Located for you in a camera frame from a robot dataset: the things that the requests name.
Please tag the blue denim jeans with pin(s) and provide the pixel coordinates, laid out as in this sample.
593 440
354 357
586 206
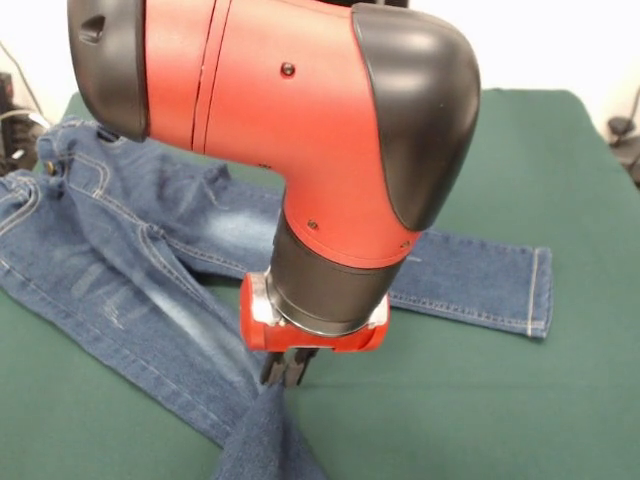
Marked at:
125 240

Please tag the dark green table cloth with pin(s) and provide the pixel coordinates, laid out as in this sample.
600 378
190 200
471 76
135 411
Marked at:
525 175

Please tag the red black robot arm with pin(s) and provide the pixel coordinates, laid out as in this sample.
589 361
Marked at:
300 125

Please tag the small black box device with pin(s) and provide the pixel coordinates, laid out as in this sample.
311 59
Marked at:
5 90

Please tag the black floor equipment pile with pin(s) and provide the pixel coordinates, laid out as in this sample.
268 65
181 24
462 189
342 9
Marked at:
15 135

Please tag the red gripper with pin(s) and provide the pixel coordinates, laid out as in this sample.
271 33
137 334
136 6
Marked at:
260 335

